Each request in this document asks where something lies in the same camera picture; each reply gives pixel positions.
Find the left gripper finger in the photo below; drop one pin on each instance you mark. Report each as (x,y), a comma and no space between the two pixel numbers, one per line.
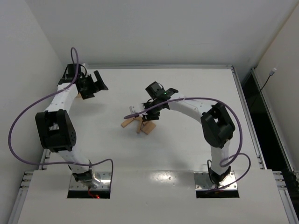
(100,83)
(86,95)

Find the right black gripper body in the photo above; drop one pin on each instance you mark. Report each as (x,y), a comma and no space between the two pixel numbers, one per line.
(151,113)

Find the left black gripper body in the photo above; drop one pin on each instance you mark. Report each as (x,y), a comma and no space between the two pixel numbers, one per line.
(92,84)

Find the wood block two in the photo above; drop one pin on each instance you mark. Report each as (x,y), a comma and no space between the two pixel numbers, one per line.
(126,122)

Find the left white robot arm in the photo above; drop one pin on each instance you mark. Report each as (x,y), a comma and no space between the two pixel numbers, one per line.
(55,129)

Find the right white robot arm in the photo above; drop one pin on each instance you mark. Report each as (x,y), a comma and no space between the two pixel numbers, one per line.
(216,123)

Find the wood block six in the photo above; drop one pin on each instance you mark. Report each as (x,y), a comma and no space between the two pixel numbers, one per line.
(148,127)

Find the wood block three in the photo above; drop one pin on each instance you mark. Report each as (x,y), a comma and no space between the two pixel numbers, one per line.
(138,118)

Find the wood block four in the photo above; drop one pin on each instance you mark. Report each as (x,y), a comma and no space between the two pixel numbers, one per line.
(139,127)

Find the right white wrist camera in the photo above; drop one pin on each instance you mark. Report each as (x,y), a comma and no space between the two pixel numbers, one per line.
(137,108)

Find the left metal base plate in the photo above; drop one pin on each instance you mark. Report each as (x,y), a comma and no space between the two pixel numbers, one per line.
(102,179)

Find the metal base plate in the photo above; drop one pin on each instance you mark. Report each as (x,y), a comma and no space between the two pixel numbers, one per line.
(203,182)
(102,179)

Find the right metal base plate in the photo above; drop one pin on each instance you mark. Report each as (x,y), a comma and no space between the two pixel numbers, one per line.
(203,182)

